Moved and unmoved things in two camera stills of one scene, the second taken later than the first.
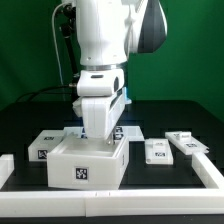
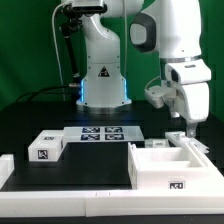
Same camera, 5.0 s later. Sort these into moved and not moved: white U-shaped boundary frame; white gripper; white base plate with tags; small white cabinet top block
Moved: white gripper
Not moved: white base plate with tags; white U-shaped boundary frame; small white cabinet top block
